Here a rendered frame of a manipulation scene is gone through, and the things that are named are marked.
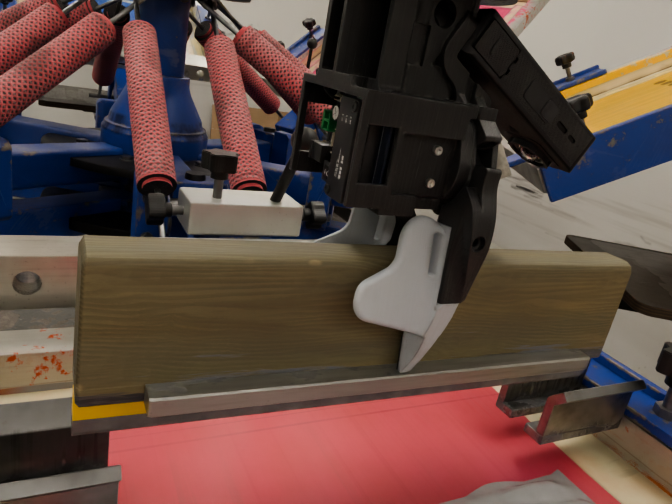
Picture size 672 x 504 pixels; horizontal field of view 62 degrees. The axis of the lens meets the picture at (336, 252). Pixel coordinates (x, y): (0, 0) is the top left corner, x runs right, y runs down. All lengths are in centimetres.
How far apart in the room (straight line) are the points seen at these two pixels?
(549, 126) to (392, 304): 13
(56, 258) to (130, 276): 27
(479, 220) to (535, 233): 271
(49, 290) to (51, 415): 20
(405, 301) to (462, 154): 8
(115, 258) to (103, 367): 5
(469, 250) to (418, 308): 4
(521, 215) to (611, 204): 52
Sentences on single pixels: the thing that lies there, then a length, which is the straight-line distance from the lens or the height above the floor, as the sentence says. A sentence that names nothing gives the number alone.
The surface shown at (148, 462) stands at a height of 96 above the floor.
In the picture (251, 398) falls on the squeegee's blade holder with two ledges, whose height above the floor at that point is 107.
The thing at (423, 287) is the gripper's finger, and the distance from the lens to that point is 30.
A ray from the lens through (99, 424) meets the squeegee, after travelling 31.
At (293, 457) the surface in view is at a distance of 45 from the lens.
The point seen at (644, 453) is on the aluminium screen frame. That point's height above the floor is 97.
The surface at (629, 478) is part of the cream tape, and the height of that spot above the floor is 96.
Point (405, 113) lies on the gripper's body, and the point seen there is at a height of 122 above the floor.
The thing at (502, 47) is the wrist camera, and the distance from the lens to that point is 30.
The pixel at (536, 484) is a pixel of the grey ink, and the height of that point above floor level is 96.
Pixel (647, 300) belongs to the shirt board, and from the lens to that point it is 107.
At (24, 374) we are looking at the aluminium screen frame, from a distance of 50.
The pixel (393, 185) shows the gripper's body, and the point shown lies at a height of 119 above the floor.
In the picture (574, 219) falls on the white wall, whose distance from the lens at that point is 284.
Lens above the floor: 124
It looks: 19 degrees down
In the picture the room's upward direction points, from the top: 11 degrees clockwise
